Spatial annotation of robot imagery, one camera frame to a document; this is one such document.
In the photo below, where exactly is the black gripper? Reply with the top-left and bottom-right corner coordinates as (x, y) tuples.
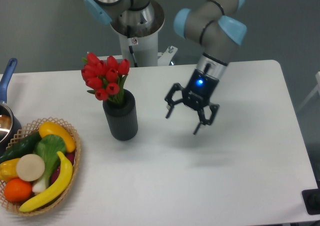
(164, 69), (221, 136)

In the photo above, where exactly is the red tulip bouquet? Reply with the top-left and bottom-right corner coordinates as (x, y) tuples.
(81, 52), (130, 107)

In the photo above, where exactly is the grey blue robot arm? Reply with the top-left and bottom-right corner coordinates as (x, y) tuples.
(83, 0), (247, 126)

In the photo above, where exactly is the dark grey ribbed vase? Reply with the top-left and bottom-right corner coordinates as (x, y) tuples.
(102, 89), (138, 141)

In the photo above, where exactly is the purple red vegetable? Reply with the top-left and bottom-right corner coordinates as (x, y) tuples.
(50, 152), (75, 185)

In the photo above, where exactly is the yellow banana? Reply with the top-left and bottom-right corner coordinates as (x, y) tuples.
(19, 151), (73, 213)

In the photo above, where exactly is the yellow squash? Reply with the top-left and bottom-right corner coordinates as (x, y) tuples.
(38, 121), (76, 153)

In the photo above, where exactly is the black device at table edge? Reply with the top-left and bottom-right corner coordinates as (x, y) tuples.
(301, 188), (320, 215)

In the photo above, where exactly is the green bok choy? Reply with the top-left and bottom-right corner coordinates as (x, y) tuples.
(32, 134), (66, 195)

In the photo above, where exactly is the green cucumber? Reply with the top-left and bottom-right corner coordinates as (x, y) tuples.
(0, 131), (42, 163)

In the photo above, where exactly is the beige round disc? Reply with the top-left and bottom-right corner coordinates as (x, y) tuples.
(16, 154), (45, 182)

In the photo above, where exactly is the yellow bell pepper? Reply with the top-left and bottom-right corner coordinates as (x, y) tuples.
(0, 158), (20, 182)

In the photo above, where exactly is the orange fruit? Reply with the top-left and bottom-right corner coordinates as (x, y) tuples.
(3, 178), (32, 203)

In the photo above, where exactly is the woven wicker basket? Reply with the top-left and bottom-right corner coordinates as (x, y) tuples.
(0, 117), (81, 217)

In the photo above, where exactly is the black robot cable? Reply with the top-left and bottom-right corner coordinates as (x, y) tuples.
(126, 25), (139, 68)

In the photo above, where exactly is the white frame at right edge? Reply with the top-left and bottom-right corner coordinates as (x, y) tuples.
(297, 71), (320, 113)

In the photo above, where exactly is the blue handled saucepan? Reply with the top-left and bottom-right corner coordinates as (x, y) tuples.
(0, 58), (22, 155)

